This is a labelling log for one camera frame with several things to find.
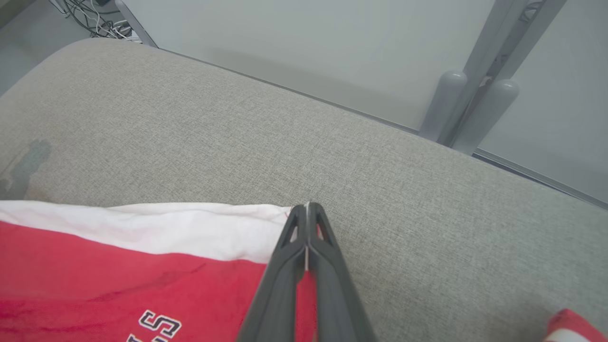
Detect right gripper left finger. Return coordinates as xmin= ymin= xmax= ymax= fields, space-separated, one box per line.
xmin=236 ymin=204 xmax=309 ymax=342

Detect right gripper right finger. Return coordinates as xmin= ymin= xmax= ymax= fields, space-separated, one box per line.
xmin=306 ymin=202 xmax=379 ymax=342

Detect red basketball shorts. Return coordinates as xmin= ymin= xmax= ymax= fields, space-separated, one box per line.
xmin=0 ymin=200 xmax=319 ymax=342

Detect red Bulls basketball jersey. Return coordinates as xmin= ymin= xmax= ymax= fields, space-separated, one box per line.
xmin=543 ymin=308 xmax=608 ymax=342

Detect grey fabric sofa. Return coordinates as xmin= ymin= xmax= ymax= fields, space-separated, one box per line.
xmin=0 ymin=38 xmax=608 ymax=342

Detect grey double-foot partition post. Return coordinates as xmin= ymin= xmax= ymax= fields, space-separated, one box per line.
xmin=418 ymin=0 xmax=569 ymax=157

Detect grey single-foot partition post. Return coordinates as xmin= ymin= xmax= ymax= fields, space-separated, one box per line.
xmin=114 ymin=0 xmax=160 ymax=48

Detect bundle of cables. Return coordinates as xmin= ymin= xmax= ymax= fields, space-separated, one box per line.
xmin=50 ymin=0 xmax=143 ymax=43

